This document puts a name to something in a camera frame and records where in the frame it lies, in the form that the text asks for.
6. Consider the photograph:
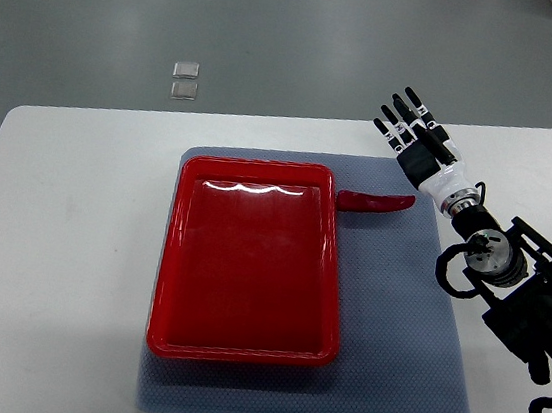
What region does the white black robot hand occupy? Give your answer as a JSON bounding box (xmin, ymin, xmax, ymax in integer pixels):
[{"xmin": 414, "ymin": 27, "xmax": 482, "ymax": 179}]
[{"xmin": 373, "ymin": 87, "xmax": 477, "ymax": 212}]

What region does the red chili pepper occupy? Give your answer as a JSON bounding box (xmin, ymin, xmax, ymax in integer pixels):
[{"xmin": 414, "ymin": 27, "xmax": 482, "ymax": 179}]
[{"xmin": 336, "ymin": 190, "xmax": 416, "ymax": 214}]

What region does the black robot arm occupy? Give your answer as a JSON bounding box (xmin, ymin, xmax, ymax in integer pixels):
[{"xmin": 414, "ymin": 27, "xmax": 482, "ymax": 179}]
[{"xmin": 373, "ymin": 88, "xmax": 552, "ymax": 385}]

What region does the red plastic tray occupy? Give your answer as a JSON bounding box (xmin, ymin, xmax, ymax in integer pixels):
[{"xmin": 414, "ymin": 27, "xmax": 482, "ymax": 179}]
[{"xmin": 146, "ymin": 155, "xmax": 340, "ymax": 367}]

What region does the upper metal floor plate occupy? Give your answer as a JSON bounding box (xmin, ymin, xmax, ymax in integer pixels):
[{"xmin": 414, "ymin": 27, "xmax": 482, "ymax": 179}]
[{"xmin": 172, "ymin": 61, "xmax": 200, "ymax": 80}]

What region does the grey textured mat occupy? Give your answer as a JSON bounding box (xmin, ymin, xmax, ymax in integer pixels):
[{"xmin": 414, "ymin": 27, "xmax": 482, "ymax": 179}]
[{"xmin": 131, "ymin": 129, "xmax": 502, "ymax": 413}]

